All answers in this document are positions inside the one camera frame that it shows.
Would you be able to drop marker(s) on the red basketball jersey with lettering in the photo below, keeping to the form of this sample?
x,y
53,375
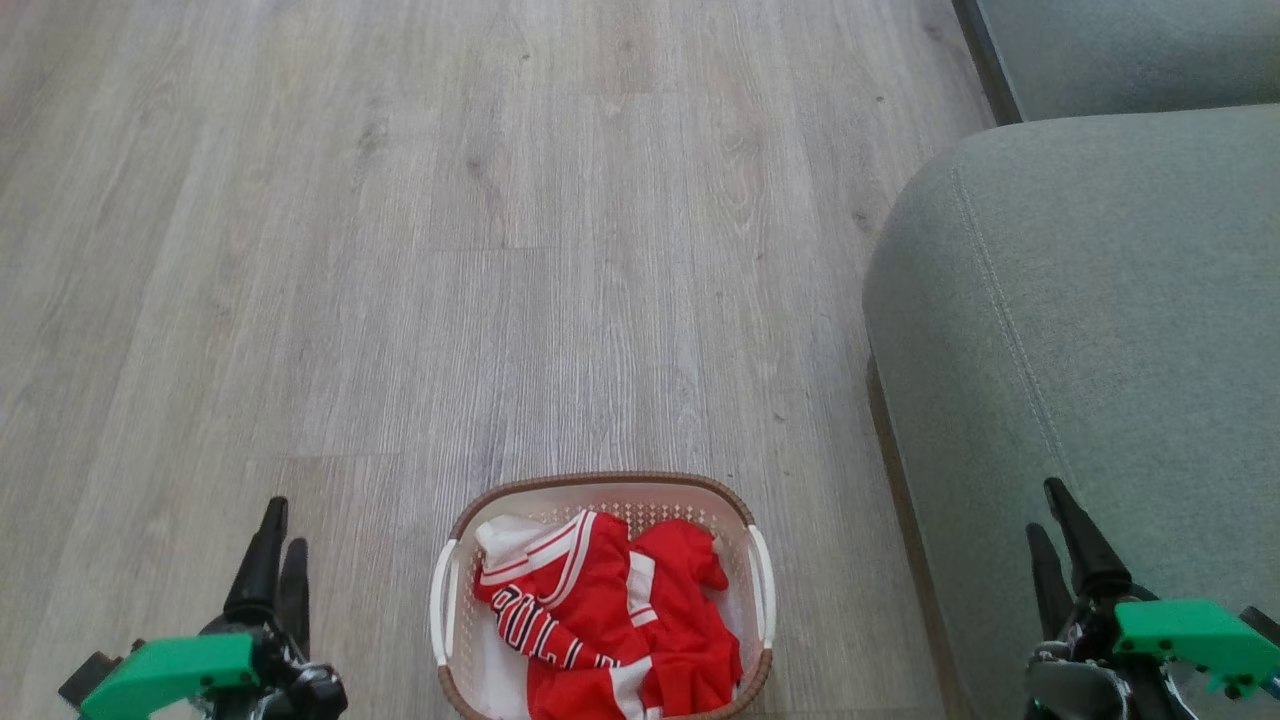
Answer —
x,y
585,590

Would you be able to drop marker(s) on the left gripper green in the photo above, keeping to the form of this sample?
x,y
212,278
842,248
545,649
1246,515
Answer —
x,y
170,675

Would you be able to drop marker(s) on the grey-green fabric sofa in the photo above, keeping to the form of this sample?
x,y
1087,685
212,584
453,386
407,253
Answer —
x,y
1080,300

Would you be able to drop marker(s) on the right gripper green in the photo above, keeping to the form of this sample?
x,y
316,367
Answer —
x,y
1190,635

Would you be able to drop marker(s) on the white laundry basket brown rim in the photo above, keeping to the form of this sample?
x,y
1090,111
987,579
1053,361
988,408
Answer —
x,y
610,497

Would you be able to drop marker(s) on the red shorts with white stripe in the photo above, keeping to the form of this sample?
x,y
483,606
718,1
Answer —
x,y
690,620

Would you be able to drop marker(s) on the white cloth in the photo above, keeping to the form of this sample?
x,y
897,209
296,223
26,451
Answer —
x,y
500,535

